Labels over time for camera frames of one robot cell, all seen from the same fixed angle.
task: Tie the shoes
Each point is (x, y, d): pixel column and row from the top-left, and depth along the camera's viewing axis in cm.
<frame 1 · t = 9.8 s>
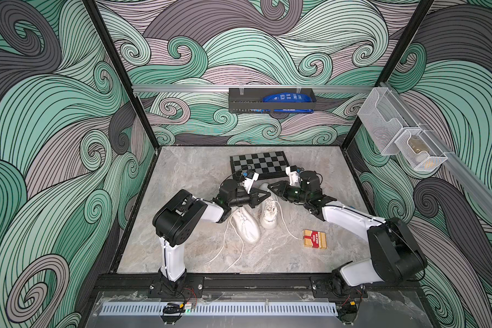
left hand: (270, 193, 84), fingers closed
right hand: (271, 186, 86), fingers open
black grey chessboard: (266, 165, 109), point 4 cm above the table
white knit shoe right: (269, 214, 87), point 7 cm above the table
white knit shoe left: (247, 225, 88), point 3 cm above the table
red yellow matchbox: (314, 239, 85), point 2 cm above the table

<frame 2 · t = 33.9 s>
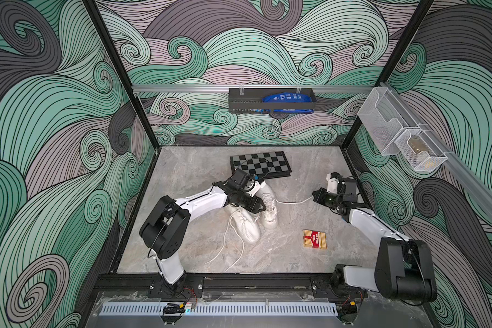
left hand: (261, 203, 85), fingers open
right hand: (316, 193, 90), fingers closed
the named things where they were.

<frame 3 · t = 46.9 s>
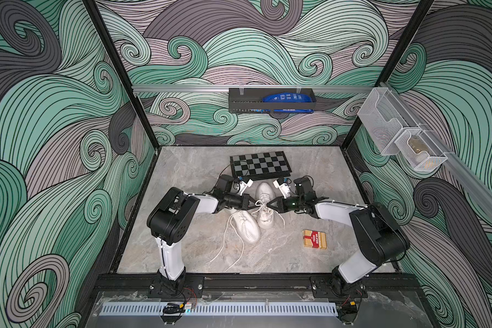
left hand: (259, 204, 87), fingers closed
right hand: (269, 205, 90), fingers closed
the named things where they were.

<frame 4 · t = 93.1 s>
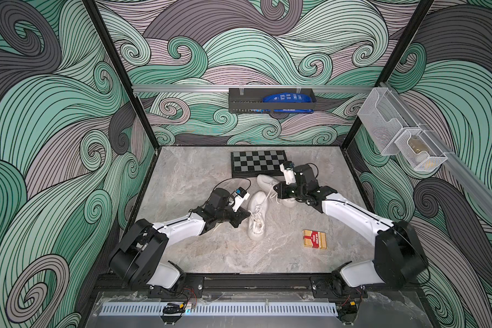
left hand: (249, 211, 84), fingers closed
right hand: (276, 186, 87), fingers closed
white knit shoe right: (267, 184, 101), point 4 cm above the table
white knit shoe left: (257, 207, 92), point 5 cm above the table
the other named things where they were.

